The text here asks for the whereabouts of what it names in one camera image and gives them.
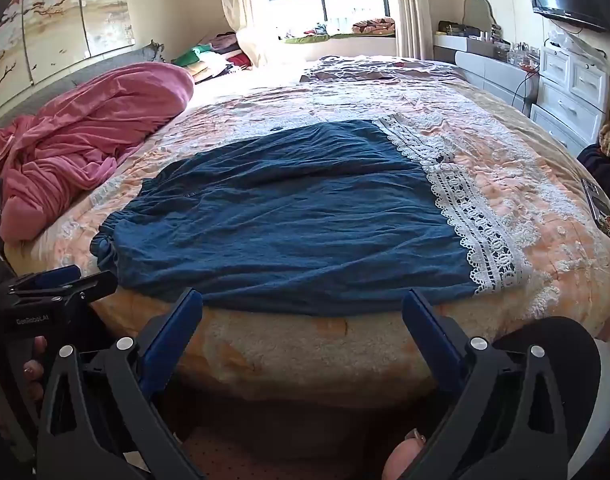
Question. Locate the cream sheer curtain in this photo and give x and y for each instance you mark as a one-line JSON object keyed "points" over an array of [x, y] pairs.
{"points": [[237, 5]]}

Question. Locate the grey dresser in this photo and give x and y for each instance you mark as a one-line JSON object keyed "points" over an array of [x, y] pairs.
{"points": [[485, 67]]}

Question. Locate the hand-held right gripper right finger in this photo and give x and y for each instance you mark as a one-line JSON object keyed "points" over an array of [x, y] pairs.
{"points": [[430, 330]]}

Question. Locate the grey crumpled blanket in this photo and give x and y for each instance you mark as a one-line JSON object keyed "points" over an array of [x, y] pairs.
{"points": [[380, 67]]}

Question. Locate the pink blanket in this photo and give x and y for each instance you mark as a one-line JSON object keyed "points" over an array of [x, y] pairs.
{"points": [[85, 130]]}

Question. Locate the floral folded quilt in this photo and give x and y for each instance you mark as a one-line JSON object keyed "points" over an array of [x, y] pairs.
{"points": [[374, 25]]}

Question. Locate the blue pants with lace trim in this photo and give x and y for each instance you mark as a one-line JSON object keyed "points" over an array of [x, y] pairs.
{"points": [[285, 210]]}

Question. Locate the green window seat mat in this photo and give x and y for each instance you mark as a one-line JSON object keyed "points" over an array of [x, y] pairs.
{"points": [[335, 36]]}

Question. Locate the dark cloth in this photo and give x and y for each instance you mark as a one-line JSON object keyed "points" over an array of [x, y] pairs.
{"points": [[597, 165]]}

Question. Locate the clear plastic bag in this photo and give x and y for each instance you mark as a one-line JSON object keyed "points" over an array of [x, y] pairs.
{"points": [[562, 40]]}

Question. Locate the peach white quilted bedspread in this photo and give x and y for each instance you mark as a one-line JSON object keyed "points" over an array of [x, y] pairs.
{"points": [[525, 160]]}

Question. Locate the cloud shaped mirror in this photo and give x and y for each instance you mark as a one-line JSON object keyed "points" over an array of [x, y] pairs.
{"points": [[479, 10]]}

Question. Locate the person's right hand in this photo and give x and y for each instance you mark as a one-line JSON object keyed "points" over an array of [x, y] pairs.
{"points": [[402, 457]]}

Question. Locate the smartphone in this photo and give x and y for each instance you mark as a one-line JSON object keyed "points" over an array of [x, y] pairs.
{"points": [[596, 202]]}

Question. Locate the white drawer cabinet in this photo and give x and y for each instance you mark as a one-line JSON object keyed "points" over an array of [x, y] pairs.
{"points": [[567, 90]]}

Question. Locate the clutter of small dresser bottles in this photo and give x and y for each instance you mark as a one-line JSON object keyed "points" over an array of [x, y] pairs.
{"points": [[505, 45]]}

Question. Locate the pile of folded clothes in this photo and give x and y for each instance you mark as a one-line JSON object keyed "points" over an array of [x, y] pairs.
{"points": [[210, 60]]}

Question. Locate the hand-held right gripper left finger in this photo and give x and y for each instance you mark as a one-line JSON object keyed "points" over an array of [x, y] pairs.
{"points": [[177, 322]]}

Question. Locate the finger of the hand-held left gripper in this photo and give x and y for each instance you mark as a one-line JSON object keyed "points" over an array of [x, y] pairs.
{"points": [[60, 276], [92, 290]]}

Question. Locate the person's left hand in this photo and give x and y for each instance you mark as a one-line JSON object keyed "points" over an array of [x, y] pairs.
{"points": [[35, 375]]}

